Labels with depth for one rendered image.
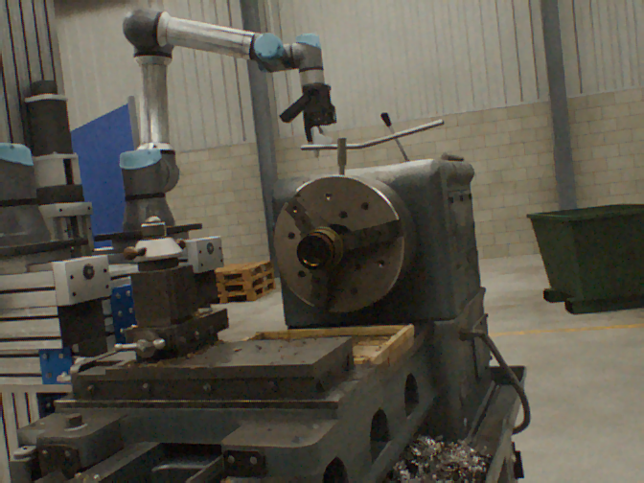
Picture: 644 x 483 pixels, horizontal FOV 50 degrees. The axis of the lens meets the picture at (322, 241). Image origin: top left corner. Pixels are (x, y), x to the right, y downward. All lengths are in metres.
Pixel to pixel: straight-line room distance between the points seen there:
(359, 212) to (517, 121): 10.19
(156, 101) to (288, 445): 1.52
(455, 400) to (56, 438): 1.01
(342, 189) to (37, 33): 0.97
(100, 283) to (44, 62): 0.72
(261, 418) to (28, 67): 1.34
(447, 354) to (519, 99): 10.17
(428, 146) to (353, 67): 1.87
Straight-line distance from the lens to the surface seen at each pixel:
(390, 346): 1.30
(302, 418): 0.93
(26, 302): 1.61
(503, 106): 11.69
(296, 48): 2.13
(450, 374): 1.72
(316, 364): 0.93
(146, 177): 2.02
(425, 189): 1.67
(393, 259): 1.54
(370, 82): 12.01
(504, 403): 2.13
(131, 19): 2.13
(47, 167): 1.91
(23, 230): 1.64
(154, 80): 2.20
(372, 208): 1.54
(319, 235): 1.44
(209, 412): 0.99
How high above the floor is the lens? 1.17
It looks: 3 degrees down
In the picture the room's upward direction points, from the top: 7 degrees counter-clockwise
